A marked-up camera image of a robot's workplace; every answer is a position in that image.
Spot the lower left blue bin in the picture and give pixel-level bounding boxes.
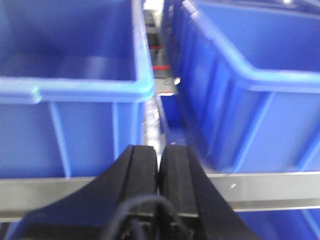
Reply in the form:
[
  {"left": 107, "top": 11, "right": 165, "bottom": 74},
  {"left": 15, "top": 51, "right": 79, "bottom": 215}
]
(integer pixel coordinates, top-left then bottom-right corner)
[{"left": 0, "top": 221, "right": 21, "bottom": 240}]

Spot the red floor frame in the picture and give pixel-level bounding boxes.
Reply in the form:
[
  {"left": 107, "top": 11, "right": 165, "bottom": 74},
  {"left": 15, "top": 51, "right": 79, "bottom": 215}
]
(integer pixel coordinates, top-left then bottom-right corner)
[{"left": 149, "top": 45, "right": 171, "bottom": 71}]

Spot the target blue plastic box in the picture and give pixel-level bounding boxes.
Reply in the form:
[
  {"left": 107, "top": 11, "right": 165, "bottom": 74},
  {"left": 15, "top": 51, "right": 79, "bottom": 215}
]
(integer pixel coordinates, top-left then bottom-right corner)
[{"left": 161, "top": 0, "right": 320, "bottom": 173}]

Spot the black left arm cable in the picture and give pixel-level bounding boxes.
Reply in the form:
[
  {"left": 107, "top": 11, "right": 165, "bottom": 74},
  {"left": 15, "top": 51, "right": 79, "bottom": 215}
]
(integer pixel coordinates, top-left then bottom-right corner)
[{"left": 106, "top": 194, "right": 186, "bottom": 240}]

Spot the lower center blue bin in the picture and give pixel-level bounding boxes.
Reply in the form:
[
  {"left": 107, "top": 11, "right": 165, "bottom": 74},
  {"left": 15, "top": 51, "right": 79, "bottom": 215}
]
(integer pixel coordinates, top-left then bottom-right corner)
[{"left": 164, "top": 96, "right": 320, "bottom": 240}]

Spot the left blue plastic bin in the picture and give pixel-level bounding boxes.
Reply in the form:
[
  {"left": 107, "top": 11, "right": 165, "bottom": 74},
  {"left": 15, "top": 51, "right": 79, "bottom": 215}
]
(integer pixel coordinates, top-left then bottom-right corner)
[{"left": 0, "top": 0, "right": 155, "bottom": 179}]

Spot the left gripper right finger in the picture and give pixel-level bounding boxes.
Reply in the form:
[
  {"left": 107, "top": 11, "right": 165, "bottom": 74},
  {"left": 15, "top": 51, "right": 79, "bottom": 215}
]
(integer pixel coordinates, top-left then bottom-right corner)
[{"left": 158, "top": 145, "right": 258, "bottom": 240}]

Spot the lower steel rack crossbar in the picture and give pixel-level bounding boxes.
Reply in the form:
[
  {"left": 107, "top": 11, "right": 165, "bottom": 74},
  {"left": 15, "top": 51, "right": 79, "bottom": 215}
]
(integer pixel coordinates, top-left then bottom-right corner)
[{"left": 0, "top": 171, "right": 320, "bottom": 222}]

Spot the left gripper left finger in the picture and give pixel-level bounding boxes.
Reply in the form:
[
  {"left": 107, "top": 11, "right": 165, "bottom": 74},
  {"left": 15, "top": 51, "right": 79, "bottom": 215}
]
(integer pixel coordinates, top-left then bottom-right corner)
[{"left": 23, "top": 145, "right": 158, "bottom": 240}]

